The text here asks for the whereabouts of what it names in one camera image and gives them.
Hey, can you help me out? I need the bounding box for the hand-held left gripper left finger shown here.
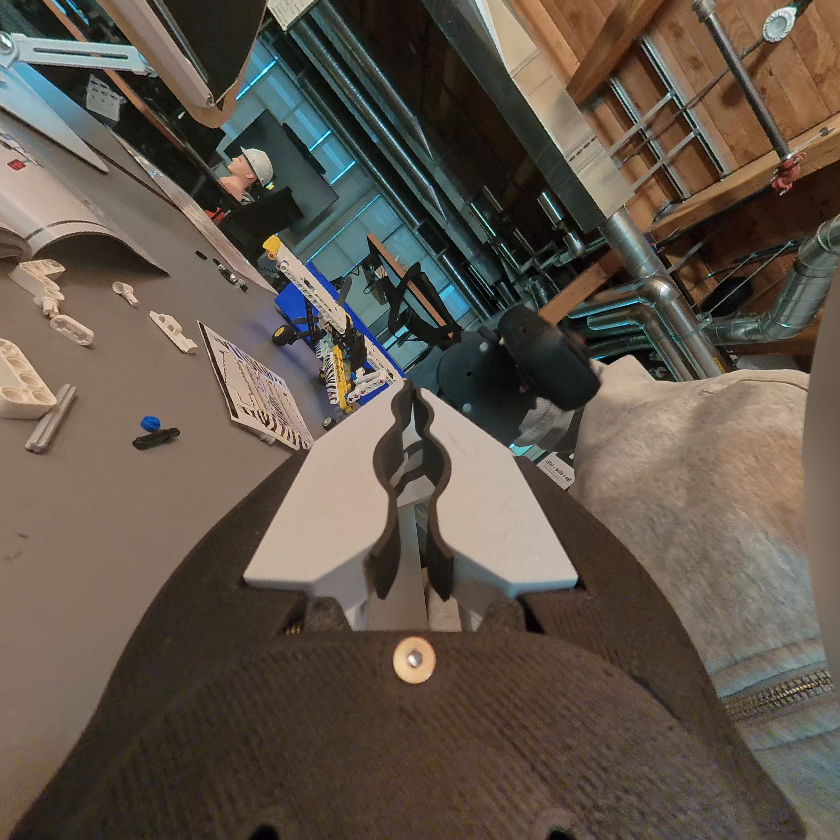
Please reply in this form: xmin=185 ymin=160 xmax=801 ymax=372
xmin=243 ymin=379 xmax=421 ymax=632

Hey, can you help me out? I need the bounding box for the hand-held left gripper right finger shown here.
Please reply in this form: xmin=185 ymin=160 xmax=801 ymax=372
xmin=413 ymin=388 xmax=580 ymax=631

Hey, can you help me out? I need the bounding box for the white oval lego link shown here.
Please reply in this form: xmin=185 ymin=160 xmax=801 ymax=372
xmin=49 ymin=314 xmax=95 ymax=347

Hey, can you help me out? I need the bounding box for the yellow white lego crane model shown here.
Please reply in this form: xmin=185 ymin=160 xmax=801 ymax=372
xmin=261 ymin=236 xmax=408 ymax=416

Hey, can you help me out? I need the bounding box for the white lego panel piece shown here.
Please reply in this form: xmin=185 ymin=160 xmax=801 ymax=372
xmin=148 ymin=310 xmax=198 ymax=354

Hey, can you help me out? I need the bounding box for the grey lego bar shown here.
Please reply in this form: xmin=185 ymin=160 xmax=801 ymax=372
xmin=25 ymin=384 xmax=77 ymax=454

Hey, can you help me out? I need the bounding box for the white lego connector block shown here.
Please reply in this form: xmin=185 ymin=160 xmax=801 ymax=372
xmin=9 ymin=259 xmax=67 ymax=296

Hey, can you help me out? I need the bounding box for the black round tracker device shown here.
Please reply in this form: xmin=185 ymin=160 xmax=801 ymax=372
xmin=436 ymin=330 xmax=547 ymax=448

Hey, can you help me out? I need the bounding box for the striped sticker sheet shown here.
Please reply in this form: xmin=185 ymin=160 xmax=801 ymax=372
xmin=197 ymin=320 xmax=315 ymax=452

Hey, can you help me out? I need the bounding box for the wooden top desk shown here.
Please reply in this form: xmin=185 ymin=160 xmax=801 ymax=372
xmin=363 ymin=233 xmax=462 ymax=343

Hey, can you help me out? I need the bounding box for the bundle of metal conduit pipes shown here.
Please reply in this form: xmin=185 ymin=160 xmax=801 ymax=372
xmin=287 ymin=13 xmax=592 ymax=316

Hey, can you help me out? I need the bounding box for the black iron pipe red valve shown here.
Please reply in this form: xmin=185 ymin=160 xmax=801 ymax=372
xmin=692 ymin=0 xmax=809 ymax=194

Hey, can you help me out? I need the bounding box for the mannequin head with white helmet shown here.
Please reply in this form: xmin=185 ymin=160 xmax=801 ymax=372
xmin=218 ymin=147 xmax=275 ymax=206

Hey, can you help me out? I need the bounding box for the person's grey zip sweatshirt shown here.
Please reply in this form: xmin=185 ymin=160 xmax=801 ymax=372
xmin=712 ymin=646 xmax=840 ymax=840

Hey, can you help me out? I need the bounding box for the open instruction booklet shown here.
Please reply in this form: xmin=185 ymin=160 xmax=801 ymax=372
xmin=0 ymin=112 xmax=172 ymax=277

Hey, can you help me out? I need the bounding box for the white paper sheet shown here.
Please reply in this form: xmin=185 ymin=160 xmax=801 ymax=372
xmin=266 ymin=0 xmax=317 ymax=32

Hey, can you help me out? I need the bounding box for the black panel with tan edge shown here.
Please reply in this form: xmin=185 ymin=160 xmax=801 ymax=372
xmin=45 ymin=0 xmax=270 ymax=130

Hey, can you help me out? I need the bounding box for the white flat board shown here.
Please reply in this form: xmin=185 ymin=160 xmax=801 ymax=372
xmin=0 ymin=66 xmax=110 ymax=175

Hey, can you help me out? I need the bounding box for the round silver duct pipe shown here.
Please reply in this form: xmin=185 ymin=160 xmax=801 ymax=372
xmin=564 ymin=209 xmax=724 ymax=383

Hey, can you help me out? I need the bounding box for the rectangular metal air duct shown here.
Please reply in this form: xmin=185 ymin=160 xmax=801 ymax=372
xmin=420 ymin=0 xmax=641 ymax=232

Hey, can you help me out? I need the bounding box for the silver elbow duct pipe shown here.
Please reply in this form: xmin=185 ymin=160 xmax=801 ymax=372
xmin=705 ymin=213 xmax=840 ymax=347

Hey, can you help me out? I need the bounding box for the white lego beam frame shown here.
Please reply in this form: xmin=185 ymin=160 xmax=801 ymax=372
xmin=0 ymin=338 xmax=59 ymax=420

